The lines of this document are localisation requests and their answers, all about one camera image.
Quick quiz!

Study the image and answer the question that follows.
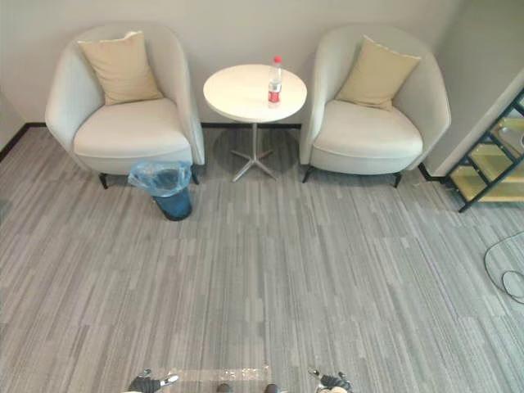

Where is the clear bottle red label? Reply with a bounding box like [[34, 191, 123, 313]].
[[268, 55, 284, 108]]

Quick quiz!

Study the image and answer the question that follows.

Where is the blue plastic rubbish bag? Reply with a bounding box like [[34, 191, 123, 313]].
[[128, 160, 193, 200]]

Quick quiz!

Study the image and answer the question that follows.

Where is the clear floor tape strip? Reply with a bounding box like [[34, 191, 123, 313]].
[[175, 365, 272, 382]]

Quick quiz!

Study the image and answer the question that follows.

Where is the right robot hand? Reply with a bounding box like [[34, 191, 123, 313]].
[[307, 367, 353, 393]]

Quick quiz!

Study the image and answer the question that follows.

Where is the small dark waste bin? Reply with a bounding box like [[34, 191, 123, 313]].
[[151, 171, 193, 222]]

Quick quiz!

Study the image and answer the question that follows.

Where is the black floor cable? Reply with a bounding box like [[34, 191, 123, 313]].
[[484, 235, 524, 305]]

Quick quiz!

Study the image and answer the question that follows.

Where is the beige cushion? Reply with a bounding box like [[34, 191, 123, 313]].
[[76, 30, 165, 106], [334, 34, 422, 112]]

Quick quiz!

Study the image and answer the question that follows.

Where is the round white side table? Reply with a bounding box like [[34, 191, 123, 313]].
[[203, 63, 308, 183]]

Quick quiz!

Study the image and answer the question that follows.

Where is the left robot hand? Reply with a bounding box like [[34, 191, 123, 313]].
[[128, 368, 180, 393]]

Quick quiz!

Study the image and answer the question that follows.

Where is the cream armchair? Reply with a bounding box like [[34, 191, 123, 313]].
[[44, 25, 206, 190], [300, 25, 452, 188]]

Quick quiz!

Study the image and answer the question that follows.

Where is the dark metal shelf rack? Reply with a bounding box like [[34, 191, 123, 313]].
[[446, 85, 524, 214]]

